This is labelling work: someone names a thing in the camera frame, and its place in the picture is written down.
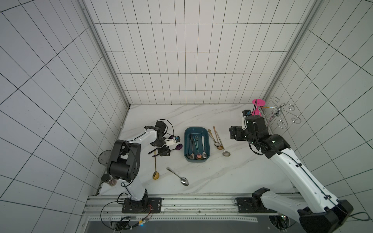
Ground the purple spoon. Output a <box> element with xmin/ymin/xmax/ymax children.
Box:
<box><xmin>153</xmin><ymin>144</ymin><xmax>183</xmax><ymax>157</ymax></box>

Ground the copper long spoon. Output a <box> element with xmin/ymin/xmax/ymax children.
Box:
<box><xmin>213</xmin><ymin>126</ymin><xmax>223</xmax><ymax>150</ymax></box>

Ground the teal plastic storage box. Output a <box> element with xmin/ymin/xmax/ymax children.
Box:
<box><xmin>184</xmin><ymin>127</ymin><xmax>211</xmax><ymax>163</ymax></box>

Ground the white handled silver spoon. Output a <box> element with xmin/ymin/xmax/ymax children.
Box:
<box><xmin>201</xmin><ymin>136</ymin><xmax>207</xmax><ymax>159</ymax></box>

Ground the black spoon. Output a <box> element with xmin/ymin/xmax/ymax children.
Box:
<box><xmin>188</xmin><ymin>134</ymin><xmax>194</xmax><ymax>160</ymax></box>

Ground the rainbow iridescent spoon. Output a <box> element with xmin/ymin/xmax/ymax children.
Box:
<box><xmin>193</xmin><ymin>135</ymin><xmax>202</xmax><ymax>160</ymax></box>

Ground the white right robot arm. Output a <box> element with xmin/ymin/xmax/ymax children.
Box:
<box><xmin>229</xmin><ymin>110</ymin><xmax>354</xmax><ymax>233</ymax></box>

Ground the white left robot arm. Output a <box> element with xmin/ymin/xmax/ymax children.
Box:
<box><xmin>106</xmin><ymin>120</ymin><xmax>181</xmax><ymax>204</ymax></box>

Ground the gold spoon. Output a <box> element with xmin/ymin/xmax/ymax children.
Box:
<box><xmin>153</xmin><ymin>150</ymin><xmax>160</xmax><ymax>180</ymax></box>

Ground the pink plastic goblet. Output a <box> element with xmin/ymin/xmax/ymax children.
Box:
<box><xmin>252</xmin><ymin>99</ymin><xmax>266</xmax><ymax>116</ymax></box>

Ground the chrome cup rack stand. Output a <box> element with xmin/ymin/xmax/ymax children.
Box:
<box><xmin>258</xmin><ymin>96</ymin><xmax>302</xmax><ymax>134</ymax></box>

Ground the ornate silver teaspoon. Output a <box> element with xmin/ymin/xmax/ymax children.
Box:
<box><xmin>207</xmin><ymin>129</ymin><xmax>220</xmax><ymax>147</ymax></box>

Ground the grey mesh cup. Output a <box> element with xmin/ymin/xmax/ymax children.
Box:
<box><xmin>98</xmin><ymin>150</ymin><xmax>112</xmax><ymax>165</ymax></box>

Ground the small brown jar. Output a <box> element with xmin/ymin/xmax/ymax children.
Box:
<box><xmin>101</xmin><ymin>173</ymin><xmax>117</xmax><ymax>186</ymax></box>

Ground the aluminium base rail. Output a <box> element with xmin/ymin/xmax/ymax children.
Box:
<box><xmin>81</xmin><ymin>193</ymin><xmax>318</xmax><ymax>225</ymax></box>

